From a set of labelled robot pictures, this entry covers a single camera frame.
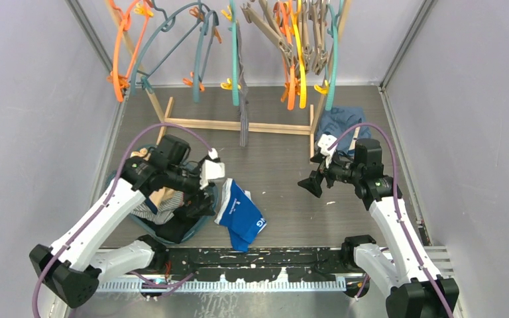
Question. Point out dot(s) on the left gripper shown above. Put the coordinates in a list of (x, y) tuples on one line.
[(191, 201)]

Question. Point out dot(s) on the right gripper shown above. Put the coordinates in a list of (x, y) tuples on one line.
[(313, 183)]

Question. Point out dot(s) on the blue underwear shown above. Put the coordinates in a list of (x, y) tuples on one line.
[(239, 215)]

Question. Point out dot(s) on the beige underwear with navy trim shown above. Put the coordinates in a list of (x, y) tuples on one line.
[(163, 201)]

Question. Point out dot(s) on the slate blue clip hanger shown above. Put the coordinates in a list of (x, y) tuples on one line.
[(171, 35)]

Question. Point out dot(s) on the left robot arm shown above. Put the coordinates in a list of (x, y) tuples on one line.
[(71, 267)]

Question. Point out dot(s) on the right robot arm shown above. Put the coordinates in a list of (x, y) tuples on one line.
[(410, 283)]

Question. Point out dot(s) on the yellow hanging hanger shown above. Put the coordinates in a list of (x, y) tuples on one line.
[(301, 87)]

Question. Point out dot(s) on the orange hanging hanger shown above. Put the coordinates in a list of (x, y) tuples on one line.
[(282, 12)]

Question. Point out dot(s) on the grey striped hanging underwear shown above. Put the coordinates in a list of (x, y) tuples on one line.
[(243, 90)]

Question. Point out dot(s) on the right teal hanger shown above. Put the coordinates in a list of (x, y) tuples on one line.
[(335, 28)]

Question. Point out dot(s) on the black garment in basket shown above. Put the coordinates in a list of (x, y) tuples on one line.
[(180, 228)]

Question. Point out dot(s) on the grey striped garment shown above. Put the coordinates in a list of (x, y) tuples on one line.
[(144, 213)]

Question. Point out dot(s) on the blue patterned cloth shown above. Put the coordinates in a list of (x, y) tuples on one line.
[(339, 119)]

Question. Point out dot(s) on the teal laundry basket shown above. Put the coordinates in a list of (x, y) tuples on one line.
[(145, 224)]

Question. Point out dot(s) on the beige garment in basket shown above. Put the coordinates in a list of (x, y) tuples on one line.
[(141, 153)]

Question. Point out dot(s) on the beige wooden hangers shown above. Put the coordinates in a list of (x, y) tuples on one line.
[(306, 33)]

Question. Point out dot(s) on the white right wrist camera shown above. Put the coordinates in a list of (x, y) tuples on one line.
[(326, 146)]

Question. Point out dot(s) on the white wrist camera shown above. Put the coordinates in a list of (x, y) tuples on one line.
[(212, 169), (326, 146)]

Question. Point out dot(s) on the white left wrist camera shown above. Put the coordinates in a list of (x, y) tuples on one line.
[(212, 169)]

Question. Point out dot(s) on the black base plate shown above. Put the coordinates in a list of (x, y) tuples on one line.
[(299, 264)]

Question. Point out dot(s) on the wooden hanger rack frame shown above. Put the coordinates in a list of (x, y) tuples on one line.
[(133, 26)]

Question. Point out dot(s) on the white slotted cable duct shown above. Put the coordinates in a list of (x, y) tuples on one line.
[(136, 285)]

